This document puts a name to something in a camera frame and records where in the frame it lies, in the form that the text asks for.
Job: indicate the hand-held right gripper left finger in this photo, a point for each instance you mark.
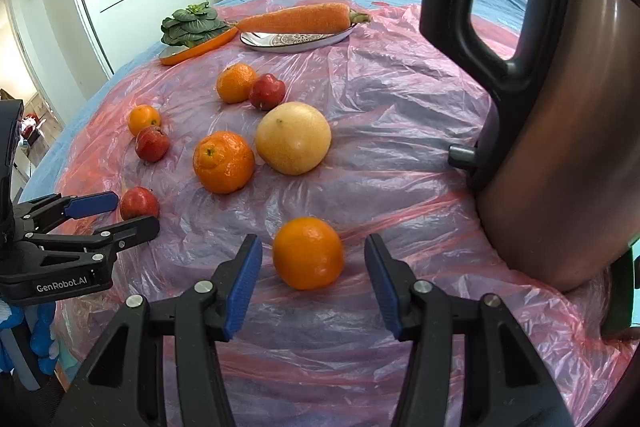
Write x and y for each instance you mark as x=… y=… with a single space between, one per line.
x=245 y=287

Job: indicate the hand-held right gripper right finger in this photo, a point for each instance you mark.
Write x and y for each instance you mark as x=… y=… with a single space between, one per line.
x=382 y=287

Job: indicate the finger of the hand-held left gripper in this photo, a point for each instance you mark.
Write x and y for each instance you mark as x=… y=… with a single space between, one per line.
x=132 y=228
x=92 y=204

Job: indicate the red apple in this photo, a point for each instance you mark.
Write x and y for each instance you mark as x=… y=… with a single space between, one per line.
x=140 y=203
x=151 y=144

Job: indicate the large smooth orange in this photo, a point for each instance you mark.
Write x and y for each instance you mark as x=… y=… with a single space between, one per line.
x=308 y=252

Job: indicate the bumpy mandarin orange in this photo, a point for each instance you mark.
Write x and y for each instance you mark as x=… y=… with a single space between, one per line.
x=223 y=162

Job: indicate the yellow pomelo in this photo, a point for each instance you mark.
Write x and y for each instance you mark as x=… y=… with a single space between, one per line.
x=293 y=138

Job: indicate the dark plum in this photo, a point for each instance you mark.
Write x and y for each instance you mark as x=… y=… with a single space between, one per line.
x=267 y=92

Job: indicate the blue white cloth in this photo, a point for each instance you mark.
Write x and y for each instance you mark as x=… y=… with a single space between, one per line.
x=42 y=342

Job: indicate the small orange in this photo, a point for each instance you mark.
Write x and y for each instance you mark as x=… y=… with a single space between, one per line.
x=143 y=119

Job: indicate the medium orange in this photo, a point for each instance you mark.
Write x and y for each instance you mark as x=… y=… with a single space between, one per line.
x=235 y=83

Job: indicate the red plastic bag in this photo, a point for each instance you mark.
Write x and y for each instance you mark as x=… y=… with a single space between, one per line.
x=375 y=107

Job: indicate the orange plate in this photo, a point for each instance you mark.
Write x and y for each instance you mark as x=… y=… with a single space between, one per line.
x=200 y=48

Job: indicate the green bok choy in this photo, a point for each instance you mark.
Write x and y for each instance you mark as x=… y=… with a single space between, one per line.
x=192 y=24

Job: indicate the white patterned plate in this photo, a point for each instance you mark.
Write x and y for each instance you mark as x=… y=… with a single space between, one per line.
x=290 y=42

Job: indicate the large carrot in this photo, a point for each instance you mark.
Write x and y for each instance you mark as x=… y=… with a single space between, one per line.
x=295 y=19

